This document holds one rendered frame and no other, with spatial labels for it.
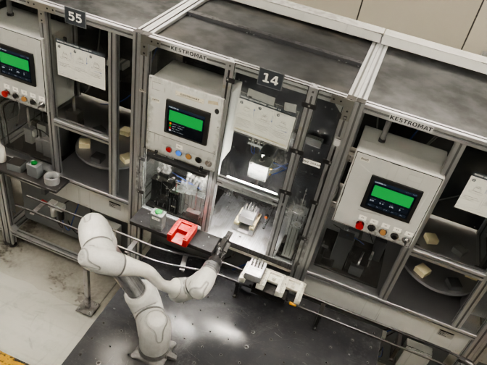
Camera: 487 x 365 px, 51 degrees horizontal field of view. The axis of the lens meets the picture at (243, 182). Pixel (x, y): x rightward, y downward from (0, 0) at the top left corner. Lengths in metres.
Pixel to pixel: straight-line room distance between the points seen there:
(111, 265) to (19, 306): 1.79
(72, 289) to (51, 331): 0.37
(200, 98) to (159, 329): 1.16
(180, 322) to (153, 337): 0.36
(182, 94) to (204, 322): 1.26
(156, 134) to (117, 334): 1.09
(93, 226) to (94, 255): 0.17
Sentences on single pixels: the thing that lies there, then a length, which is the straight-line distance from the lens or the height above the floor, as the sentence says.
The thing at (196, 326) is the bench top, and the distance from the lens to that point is 2.95.
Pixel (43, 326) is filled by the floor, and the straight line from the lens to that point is 3.83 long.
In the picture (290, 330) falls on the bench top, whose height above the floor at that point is 0.68.
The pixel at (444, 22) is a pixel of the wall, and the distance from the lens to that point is 5.97.
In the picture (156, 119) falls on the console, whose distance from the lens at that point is 2.80.
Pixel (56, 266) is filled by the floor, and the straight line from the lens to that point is 4.15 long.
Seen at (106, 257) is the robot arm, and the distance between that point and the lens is 2.22.
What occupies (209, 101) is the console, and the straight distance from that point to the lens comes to 2.60.
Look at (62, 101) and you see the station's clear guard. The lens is 3.17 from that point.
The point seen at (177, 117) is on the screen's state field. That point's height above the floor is 1.65.
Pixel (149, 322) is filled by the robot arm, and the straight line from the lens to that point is 2.62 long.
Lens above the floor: 3.07
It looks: 38 degrees down
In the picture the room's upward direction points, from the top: 11 degrees clockwise
